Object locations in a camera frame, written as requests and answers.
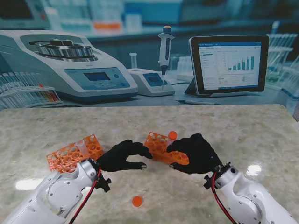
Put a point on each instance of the orange tube cap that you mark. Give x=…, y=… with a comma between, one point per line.
x=172, y=135
x=137, y=201

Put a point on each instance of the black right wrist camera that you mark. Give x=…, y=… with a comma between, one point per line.
x=208, y=182

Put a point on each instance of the clear plastic test tube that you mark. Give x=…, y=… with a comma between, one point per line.
x=82, y=147
x=170, y=141

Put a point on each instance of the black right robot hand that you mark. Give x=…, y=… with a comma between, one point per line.
x=198, y=156

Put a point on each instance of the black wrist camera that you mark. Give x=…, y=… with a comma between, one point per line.
x=208, y=182
x=104, y=184

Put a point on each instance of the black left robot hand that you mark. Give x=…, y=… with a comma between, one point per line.
x=116, y=158

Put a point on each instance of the orange test tube rack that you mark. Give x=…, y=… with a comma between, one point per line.
x=67, y=158
x=158, y=147

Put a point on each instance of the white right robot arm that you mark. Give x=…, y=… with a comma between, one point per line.
x=252, y=200

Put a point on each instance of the printed laboratory backdrop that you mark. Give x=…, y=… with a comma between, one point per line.
x=149, y=46

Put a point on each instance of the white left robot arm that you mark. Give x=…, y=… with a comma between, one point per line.
x=51, y=196

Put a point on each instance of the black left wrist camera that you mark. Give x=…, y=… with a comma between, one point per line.
x=104, y=184

